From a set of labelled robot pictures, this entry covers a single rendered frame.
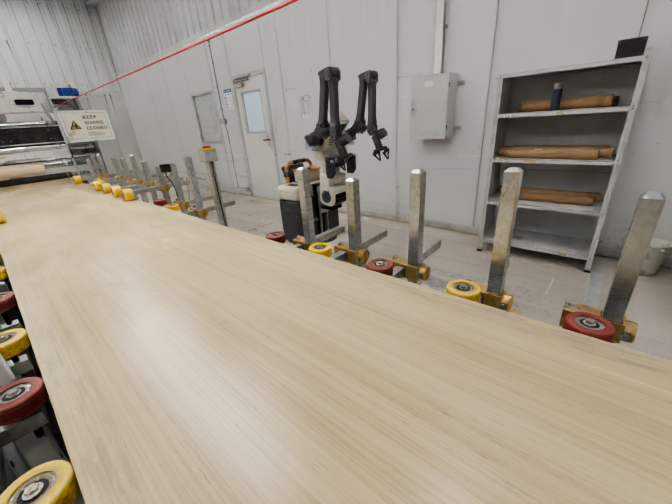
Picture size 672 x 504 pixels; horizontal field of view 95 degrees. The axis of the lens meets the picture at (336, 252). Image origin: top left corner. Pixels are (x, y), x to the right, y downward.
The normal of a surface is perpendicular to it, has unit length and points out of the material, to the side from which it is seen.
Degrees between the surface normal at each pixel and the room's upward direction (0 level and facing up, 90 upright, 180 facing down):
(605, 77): 90
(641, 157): 90
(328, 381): 0
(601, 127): 90
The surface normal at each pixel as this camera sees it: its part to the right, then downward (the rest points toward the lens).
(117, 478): -0.07, -0.92
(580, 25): -0.66, 0.34
